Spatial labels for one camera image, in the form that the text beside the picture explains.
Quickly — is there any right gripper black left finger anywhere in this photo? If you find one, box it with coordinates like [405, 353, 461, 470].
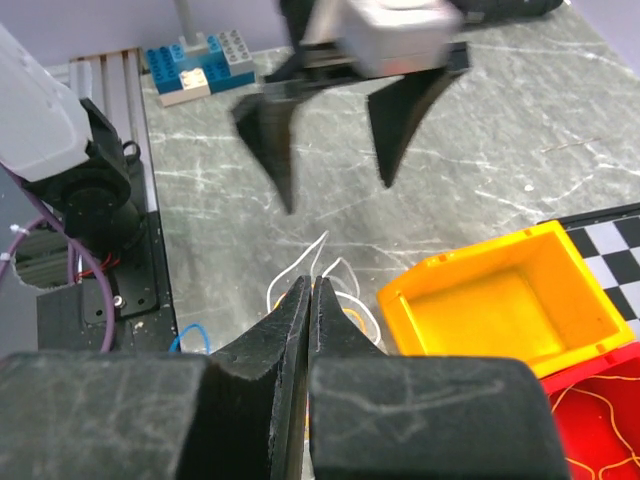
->
[1, 276, 311, 479]

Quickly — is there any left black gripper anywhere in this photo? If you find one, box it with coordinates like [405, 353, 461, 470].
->
[232, 1, 468, 215]

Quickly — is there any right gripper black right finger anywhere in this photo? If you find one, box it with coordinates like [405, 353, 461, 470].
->
[308, 278, 570, 479]

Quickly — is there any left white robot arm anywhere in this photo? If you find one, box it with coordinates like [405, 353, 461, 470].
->
[232, 1, 560, 213]

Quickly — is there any blue white brick stack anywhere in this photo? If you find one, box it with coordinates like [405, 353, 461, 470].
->
[145, 29, 256, 107]

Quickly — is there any yellow plastic bin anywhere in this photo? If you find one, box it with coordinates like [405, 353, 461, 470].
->
[377, 221, 634, 378]

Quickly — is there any red plastic bin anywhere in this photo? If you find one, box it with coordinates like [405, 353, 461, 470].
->
[541, 342, 639, 479]

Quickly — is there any black white chessboard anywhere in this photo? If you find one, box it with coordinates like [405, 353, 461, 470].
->
[557, 203, 640, 333]

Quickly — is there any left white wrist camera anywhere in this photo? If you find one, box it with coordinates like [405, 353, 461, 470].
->
[302, 0, 463, 78]

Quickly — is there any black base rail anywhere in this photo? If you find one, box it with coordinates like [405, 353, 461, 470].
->
[34, 149, 181, 354]

